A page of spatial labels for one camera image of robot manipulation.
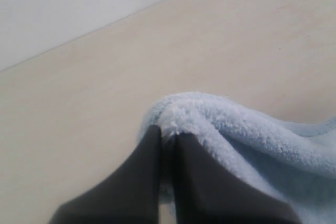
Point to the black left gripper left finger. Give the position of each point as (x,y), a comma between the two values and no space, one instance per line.
(129,195)

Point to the light blue terry towel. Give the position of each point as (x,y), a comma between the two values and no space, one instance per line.
(290,161)

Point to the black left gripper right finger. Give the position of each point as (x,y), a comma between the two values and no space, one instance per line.
(205,192)

